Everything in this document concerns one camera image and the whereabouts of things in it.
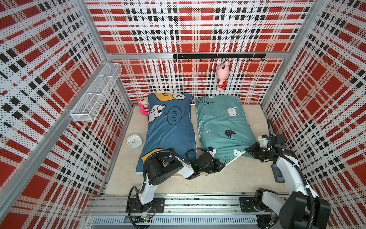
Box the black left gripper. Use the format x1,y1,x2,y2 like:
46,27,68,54
199,159,225,173

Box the teal cat print pillow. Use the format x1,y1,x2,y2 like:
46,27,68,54
194,95,257,166

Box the blue cartoon print pillow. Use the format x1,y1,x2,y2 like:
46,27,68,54
135,94,197,174

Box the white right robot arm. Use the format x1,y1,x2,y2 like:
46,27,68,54
246,143,331,229

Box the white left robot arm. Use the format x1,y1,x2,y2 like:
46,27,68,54
125,147,226,214

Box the pink hanging plush doll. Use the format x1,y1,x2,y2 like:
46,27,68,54
216,61,230,91

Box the white square alarm clock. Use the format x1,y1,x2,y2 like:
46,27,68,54
126,134,143,149

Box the pink striped plush toy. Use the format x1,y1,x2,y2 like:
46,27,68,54
138,97,149,116

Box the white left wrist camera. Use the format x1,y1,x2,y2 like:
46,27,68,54
207,147,216,158

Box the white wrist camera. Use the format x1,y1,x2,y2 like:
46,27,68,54
258,135,270,148
207,147,216,158

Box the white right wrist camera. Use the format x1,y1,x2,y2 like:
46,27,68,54
258,135,270,148

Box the black wall hook rail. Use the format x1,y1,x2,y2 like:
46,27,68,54
173,53,266,61

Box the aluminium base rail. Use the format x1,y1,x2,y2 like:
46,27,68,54
82,194,289,229

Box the white wire mesh basket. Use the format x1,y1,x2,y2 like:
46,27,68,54
71,63,122,122

